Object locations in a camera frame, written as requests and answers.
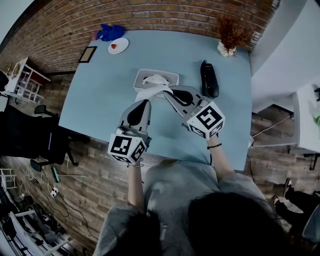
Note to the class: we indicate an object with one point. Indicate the person's right forearm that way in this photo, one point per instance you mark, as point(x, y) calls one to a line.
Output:
point(221, 162)

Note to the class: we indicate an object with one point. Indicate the person's grey shirt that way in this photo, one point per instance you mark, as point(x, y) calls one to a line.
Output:
point(175, 190)

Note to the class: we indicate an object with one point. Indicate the black case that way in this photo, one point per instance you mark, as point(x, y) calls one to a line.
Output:
point(210, 80)

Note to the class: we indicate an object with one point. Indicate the white side desk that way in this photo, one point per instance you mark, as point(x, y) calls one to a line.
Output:
point(308, 120)

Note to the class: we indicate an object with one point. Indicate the white stool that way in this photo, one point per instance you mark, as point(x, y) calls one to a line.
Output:
point(7, 178)

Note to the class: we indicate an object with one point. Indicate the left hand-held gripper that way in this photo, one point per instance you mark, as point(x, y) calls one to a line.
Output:
point(121, 146)

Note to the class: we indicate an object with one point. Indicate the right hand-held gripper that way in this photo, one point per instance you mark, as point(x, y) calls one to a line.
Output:
point(208, 117)

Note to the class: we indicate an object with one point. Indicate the white plate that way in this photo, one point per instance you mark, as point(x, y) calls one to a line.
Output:
point(121, 45)

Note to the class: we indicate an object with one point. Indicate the white bumpy vase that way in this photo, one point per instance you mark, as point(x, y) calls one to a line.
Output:
point(225, 51)

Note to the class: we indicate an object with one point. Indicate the white tissue box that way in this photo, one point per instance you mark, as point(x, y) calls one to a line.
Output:
point(140, 77)

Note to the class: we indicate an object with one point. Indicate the blue plush toy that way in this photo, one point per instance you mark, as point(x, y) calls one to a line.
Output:
point(111, 32)

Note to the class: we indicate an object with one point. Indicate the small white desk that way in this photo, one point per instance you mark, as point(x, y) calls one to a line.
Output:
point(22, 72)

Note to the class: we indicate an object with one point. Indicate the white tissue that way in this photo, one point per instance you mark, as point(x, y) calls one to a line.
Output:
point(150, 93)
point(156, 79)

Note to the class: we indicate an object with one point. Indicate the large black office chair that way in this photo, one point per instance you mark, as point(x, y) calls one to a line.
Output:
point(30, 135)

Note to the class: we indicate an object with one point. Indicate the red bin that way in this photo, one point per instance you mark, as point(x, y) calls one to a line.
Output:
point(38, 78)

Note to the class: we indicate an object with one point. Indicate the white power strip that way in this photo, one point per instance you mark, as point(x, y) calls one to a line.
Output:
point(54, 192)

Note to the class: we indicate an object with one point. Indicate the small red fruit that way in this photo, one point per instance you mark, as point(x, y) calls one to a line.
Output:
point(114, 46)

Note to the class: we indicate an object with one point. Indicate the black wristband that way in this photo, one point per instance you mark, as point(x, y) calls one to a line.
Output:
point(214, 146)

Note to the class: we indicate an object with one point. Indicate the person's left forearm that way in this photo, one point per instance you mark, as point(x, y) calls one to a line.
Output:
point(136, 187)

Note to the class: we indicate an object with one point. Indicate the small pink item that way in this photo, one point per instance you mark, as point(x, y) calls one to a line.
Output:
point(94, 37)

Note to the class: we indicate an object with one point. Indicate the dried brown plant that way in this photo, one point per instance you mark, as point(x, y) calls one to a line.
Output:
point(232, 32)

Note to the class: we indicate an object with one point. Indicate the white metal rack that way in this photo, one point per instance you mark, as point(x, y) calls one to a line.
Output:
point(25, 220)

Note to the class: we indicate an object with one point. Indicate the black picture frame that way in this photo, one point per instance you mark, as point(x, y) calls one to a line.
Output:
point(87, 54)

